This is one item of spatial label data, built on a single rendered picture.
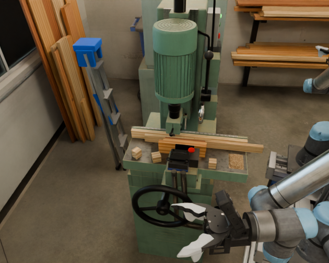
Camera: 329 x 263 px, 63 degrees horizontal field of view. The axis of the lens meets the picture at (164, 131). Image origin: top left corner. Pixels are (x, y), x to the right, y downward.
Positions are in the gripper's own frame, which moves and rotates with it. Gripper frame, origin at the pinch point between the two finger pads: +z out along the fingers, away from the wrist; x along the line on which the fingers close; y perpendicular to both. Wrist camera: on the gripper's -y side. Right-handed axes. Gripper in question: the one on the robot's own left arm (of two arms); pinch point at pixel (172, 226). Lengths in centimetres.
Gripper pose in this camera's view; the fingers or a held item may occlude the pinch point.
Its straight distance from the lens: 69.8
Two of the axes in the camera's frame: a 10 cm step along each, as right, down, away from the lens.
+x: -0.6, -5.1, 8.6
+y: 0.3, 8.6, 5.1
